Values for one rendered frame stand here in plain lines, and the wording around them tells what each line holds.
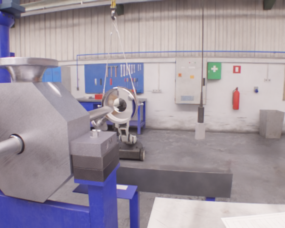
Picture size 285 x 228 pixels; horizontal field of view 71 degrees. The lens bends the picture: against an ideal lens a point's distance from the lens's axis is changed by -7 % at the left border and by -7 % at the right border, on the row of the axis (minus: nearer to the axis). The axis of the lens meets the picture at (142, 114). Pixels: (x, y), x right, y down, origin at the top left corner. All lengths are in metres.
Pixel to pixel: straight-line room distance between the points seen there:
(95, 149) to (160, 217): 0.32
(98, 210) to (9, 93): 0.57
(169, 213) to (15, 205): 0.69
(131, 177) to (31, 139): 0.57
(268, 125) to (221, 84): 1.58
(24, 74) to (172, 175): 0.84
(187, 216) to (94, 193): 0.35
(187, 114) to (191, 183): 4.87
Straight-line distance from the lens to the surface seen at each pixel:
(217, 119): 6.04
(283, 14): 6.65
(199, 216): 0.80
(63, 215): 0.99
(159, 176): 1.16
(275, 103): 6.35
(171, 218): 0.78
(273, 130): 5.85
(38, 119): 0.85
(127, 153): 3.62
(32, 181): 0.96
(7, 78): 2.94
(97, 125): 2.21
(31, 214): 1.09
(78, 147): 0.79
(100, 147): 0.76
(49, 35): 7.51
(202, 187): 1.18
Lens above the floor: 1.32
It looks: 9 degrees down
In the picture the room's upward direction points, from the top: straight up
